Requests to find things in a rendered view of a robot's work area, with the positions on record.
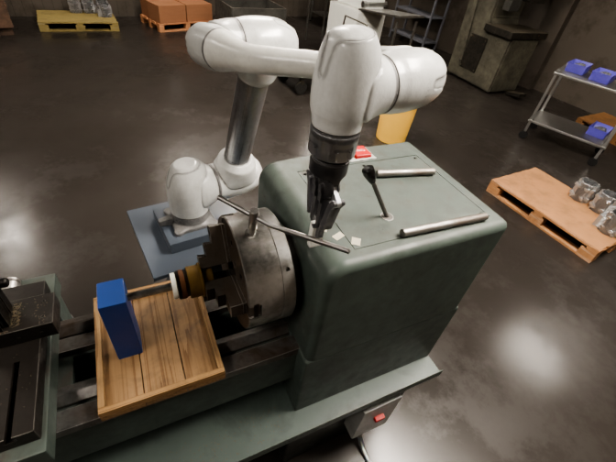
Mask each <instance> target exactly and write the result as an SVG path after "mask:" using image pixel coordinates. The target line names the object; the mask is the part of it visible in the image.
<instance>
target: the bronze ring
mask: <svg viewBox="0 0 616 462"><path fill-rule="evenodd" d="M174 274H175V278H176V281H177V286H178V291H179V295H180V300H181V299H186V298H188V297H189V296H191V298H196V297H200V296H203V297H206V290H205V284H204V282H205V281H212V280H214V279H215V277H214V274H213V270H212V268H211V267H209V268H205V269H201V266H200V264H199V262H196V265H192V266H188V267H185V268H184V270H182V269H179V270H176V271H174Z"/></svg>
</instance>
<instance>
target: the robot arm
mask: <svg viewBox="0 0 616 462"><path fill-rule="evenodd" d="M185 40H186V47H187V52H188V54H189V55H190V57H191V58H192V59H193V61H194V62H196V63H197V64H198V65H200V66H202V67H204V68H205V69H207V70H210V71H214V72H236V74H237V80H236V89H235V95H234V101H233V106H232V112H231V117H230V123H229V128H228V134H227V140H226V145H225V148H223V149H222V150H221V151H220V152H219V153H218V155H217V157H216V158H215V160H214V162H213V163H210V164H204V163H203V162H201V161H200V160H198V159H195V158H189V157H184V158H180V159H176V160H175V161H174V162H172V164H171V165H170V168H169V170H168V174H167V179H166V191H167V197H168V202H169V206H170V208H165V209H164V210H163V212H164V214H165V215H166V216H164V217H162V218H160V219H159V220H158V222H159V225H160V226H172V227H173V229H174V234H175V236H176V237H181V236H183V235H185V234H188V233H191V232H194V231H197V230H201V229H204V228H207V226H208V225H213V224H217V222H218V221H217V220H216V219H215V218H214V217H213V215H212V213H211V212H210V210H209V206H210V205H212V204H214V203H215V202H217V201H219V200H217V196H218V195H221V196H223V197H225V198H226V199H228V198H232V197H236V196H239V195H241V194H244V193H248V192H250V191H252V190H253V189H255V188H256V187H257V186H258V185H259V175H260V173H261V172H262V168H261V166H260V164H259V161H258V160H257V159H255V158H254V157H253V155H252V154H251V151H252V148H253V145H254V141H255V137H256V134H257V130H258V126H259V120H260V116H261V112H262V108H263V105H264V102H265V98H266V94H267V91H268V87H269V85H270V84H272V83H273V82H274V81H275V79H276V78H277V76H280V77H293V78H306V79H312V85H311V94H310V107H311V112H312V121H311V124H310V135H309V142H308V149H309V151H310V153H311V156H310V162H309V169H307V170H306V173H307V212H308V213H310V219H311V224H310V230H309V236H312V237H317V238H320V239H323V236H324V231H325V230H327V229H331V228H332V226H333V224H334V222H335V220H336V218H337V216H338V213H339V211H340V209H341V208H342V207H343V206H344V205H345V204H346V203H345V200H344V199H343V200H341V199H340V197H339V194H338V193H339V191H340V182H341V180H342V179H343V178H344V177H345V176H346V175H347V170H348V166H349V162H350V161H351V160H352V159H353V158H354V157H355V155H356V150H357V146H358V140H359V137H360V134H361V128H362V126H363V124H364V123H367V122H368V121H370V120H371V119H372V118H374V117H376V116H379V115H393V114H399V113H404V112H408V111H412V110H415V109H418V108H421V107H423V106H425V105H428V104H429V103H431V102H432V101H433V100H434V99H435V98H436V97H437V96H438V95H439V94H440V93H441V92H442V91H443V87H444V85H445V82H446V64H445V62H444V60H443V59H442V58H441V56H439V55H438V54H437V53H435V52H434V51H432V50H430V49H426V48H413V47H412V46H381V45H380V41H379V38H378V35H377V33H376V32H375V31H374V30H373V29H372V28H370V27H365V26H361V25H340V26H336V27H332V28H330V29H329V30H328V31H327V32H326V34H325V36H324V39H323V41H322V44H321V47H320V49H319V51H318V50H308V49H299V41H298V37H297V34H296V31H295V30H294V28H293V27H291V26H290V25H288V24H287V23H286V22H285V21H283V20H281V19H279V18H276V17H273V16H238V17H227V18H220V19H216V20H210V21H208V22H207V23H206V22H198V23H195V24H193V25H192V26H191V27H190V28H189V29H188V31H187V33H186V35H185ZM311 206H312V207H311Z"/></svg>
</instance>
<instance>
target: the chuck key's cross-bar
mask: <svg viewBox="0 0 616 462"><path fill-rule="evenodd" d="M217 200H219V201H221V202H222V203H224V204H227V205H229V206H231V207H233V208H234V209H236V210H238V211H239V212H241V213H243V214H244V215H247V216H249V210H247V209H245V208H243V207H241V206H240V205H238V204H236V203H233V202H231V201H229V200H228V199H226V198H225V197H223V196H221V195H218V196H217ZM256 221H258V222H260V223H261V224H263V225H265V226H267V227H270V228H272V229H275V230H278V231H281V232H283V233H286V234H289V235H292V236H295V237H299V238H302V239H305V240H308V241H311V242H314V243H316V244H319V245H322V246H325V247H328V248H332V249H335V250H338V251H341V252H344V253H347V254H349V253H350V250H351V249H350V248H348V247H342V246H339V245H337V244H334V243H331V242H328V241H325V240H323V239H320V238H317V237H314V236H309V235H306V234H304V233H301V232H298V231H295V230H292V229H290V228H286V227H283V226H280V225H275V224H273V223H271V222H269V221H267V220H265V219H264V218H262V217H260V216H259V217H258V218H257V219H256Z"/></svg>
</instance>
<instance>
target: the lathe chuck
mask: <svg viewBox="0 0 616 462"><path fill-rule="evenodd" d="M221 217H223V218H224V223H225V232H226V237H227V243H228V247H229V253H230V258H231V262H229V263H225V264H221V265H222V270H231V269H232V268H233V267H234V269H235V273H236V279H237V281H238V284H239V286H240V288H241V291H242V292H243V294H244V297H245V299H246V302H247V305H248V308H253V307H254V305H256V304H259V305H260V314H259V315H258V316H256V317H254V316H251V317H249V316H248V313H243V314H241V315H238V316H237V319H238V321H239V323H241V325H242V326H243V327H244V328H246V329H249V328H251V327H254V326H258V325H263V324H265V323H269V322H272V321H275V320H278V319H280V318H281V315H282V312H283V305H284V290H283V281H282V275H281V265H280V262H279V258H278V254H277V250H276V248H275V245H274V242H273V239H272V236H271V234H270V231H269V228H268V227H267V226H265V225H263V224H262V223H260V222H258V228H257V229H256V230H257V231H258V237H257V238H255V239H250V238H247V237H246V235H245V232H246V231H247V230H248V219H249V216H247V215H245V214H243V213H241V212H237V213H232V214H222V215H220V217H219V218H218V222H217V224H218V223H222V218H221Z"/></svg>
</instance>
